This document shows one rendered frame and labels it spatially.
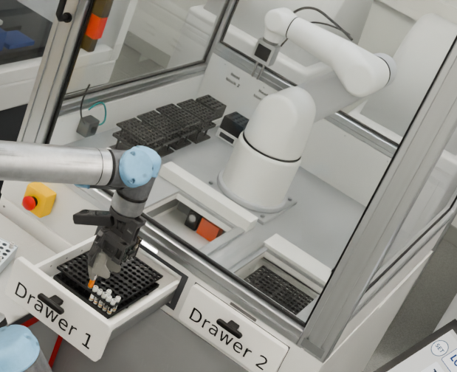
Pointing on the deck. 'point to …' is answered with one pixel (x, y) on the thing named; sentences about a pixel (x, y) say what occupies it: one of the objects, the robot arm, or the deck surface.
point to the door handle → (62, 12)
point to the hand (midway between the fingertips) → (93, 272)
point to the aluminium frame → (436, 116)
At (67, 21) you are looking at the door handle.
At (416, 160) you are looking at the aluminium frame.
